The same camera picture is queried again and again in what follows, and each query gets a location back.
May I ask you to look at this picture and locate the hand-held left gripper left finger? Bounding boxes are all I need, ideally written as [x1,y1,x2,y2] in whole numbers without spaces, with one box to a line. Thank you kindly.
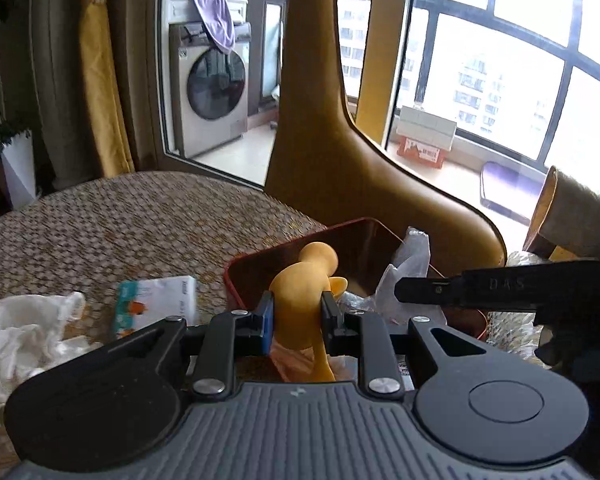
[102,291,276,400]

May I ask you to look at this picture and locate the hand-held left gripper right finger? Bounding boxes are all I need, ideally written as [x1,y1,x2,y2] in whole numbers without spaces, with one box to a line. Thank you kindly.
[321,292,496,400]

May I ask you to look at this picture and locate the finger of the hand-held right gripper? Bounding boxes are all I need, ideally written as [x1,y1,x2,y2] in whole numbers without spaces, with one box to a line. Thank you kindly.
[396,259,600,313]

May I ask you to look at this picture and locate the yellow rubber toy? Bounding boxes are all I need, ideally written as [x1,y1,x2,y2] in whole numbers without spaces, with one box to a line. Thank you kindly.
[270,241,348,383]

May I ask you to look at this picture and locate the clear plastic wrapper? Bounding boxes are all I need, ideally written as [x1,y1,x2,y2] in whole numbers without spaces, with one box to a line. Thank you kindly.
[377,227,446,322]

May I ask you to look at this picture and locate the red tin box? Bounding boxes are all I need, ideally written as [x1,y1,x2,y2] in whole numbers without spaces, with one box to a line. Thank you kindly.
[224,217,492,342]

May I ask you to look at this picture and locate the white plastic bag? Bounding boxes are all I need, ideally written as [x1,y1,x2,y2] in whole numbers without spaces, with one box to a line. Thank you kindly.
[0,291,103,442]

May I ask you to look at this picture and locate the purple mat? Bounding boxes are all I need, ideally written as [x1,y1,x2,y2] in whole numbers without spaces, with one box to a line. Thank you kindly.
[480,161,549,226]

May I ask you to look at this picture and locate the white teal tissue pack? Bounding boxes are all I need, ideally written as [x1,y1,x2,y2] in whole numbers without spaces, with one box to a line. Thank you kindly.
[112,276,201,339]

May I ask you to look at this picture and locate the red cardboard box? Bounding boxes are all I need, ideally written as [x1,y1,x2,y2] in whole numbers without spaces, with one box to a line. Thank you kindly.
[397,135,449,169]

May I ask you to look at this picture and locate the golden giraffe statue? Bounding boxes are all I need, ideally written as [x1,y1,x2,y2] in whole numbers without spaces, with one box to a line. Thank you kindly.
[265,0,506,270]

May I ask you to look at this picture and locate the gold patterned tablecloth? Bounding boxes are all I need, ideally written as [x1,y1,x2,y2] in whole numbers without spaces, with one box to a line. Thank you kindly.
[0,171,331,480]

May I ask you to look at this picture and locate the white box on red box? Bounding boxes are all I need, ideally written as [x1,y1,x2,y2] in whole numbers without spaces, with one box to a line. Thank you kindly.
[396,105,457,151]

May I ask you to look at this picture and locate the silver washing machine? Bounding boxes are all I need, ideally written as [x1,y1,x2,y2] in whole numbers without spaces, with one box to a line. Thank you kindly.
[169,22,251,157]

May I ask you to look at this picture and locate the floor mop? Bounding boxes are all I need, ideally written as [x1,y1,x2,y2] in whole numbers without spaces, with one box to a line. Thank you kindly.
[268,85,282,129]

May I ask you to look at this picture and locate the yellow curtain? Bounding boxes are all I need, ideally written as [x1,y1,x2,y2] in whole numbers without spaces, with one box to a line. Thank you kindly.
[80,0,136,179]
[355,0,414,144]

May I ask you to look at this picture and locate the white planter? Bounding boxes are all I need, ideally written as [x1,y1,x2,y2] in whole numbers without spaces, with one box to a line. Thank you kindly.
[0,130,37,209]

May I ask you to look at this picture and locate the purple cloth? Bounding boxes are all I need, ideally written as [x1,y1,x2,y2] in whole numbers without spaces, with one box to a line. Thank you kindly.
[190,0,236,56]

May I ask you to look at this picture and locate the grey curtain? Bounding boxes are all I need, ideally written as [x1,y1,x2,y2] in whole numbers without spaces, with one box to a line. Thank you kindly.
[30,0,99,191]

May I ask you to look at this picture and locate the white panelled counter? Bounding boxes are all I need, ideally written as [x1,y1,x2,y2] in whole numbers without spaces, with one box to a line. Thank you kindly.
[166,0,249,26]

